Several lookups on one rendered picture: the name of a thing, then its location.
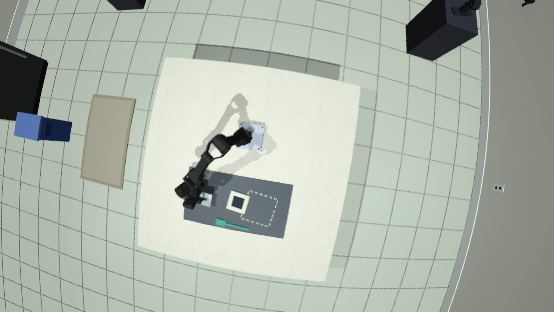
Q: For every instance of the cream tile with dark rectangle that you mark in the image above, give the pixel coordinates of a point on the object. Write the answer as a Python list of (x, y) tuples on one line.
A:
[(238, 202)]

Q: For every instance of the small trowel with black handle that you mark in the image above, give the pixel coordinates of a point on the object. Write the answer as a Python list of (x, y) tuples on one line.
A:
[(204, 198)]

